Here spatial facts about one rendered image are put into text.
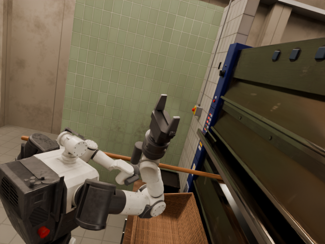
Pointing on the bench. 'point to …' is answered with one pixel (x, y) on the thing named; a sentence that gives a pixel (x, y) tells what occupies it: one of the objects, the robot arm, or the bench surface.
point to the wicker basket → (153, 238)
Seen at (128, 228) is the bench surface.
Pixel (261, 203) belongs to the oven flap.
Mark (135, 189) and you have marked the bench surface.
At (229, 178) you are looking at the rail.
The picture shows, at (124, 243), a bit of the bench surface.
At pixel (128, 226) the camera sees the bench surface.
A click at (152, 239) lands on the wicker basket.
